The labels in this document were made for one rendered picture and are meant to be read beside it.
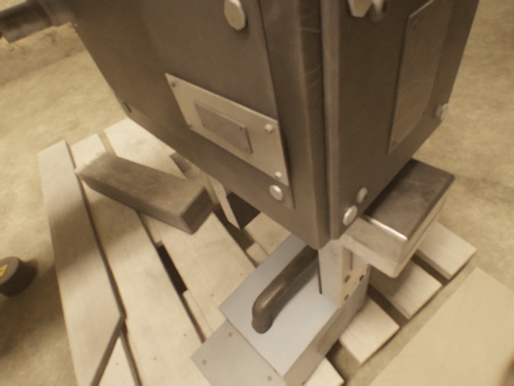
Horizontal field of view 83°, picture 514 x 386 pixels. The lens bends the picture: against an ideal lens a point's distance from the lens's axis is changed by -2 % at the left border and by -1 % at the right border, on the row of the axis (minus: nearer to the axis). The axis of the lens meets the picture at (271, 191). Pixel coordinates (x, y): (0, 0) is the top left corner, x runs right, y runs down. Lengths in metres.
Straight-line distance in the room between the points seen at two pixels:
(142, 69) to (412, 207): 0.16
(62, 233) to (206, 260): 0.44
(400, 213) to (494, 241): 0.80
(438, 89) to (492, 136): 1.10
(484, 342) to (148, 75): 0.79
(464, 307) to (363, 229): 0.67
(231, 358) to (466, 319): 0.53
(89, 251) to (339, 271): 0.73
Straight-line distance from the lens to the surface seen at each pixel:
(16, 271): 1.19
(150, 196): 0.81
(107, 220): 0.97
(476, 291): 0.86
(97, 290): 0.81
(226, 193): 0.35
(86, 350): 0.76
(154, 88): 0.18
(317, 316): 0.46
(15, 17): 0.24
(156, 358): 0.70
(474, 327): 0.83
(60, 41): 3.03
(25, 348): 1.11
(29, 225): 1.43
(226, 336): 0.53
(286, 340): 0.45
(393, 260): 0.19
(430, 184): 0.19
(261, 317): 0.42
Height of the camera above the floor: 0.74
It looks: 47 degrees down
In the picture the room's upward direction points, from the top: 14 degrees counter-clockwise
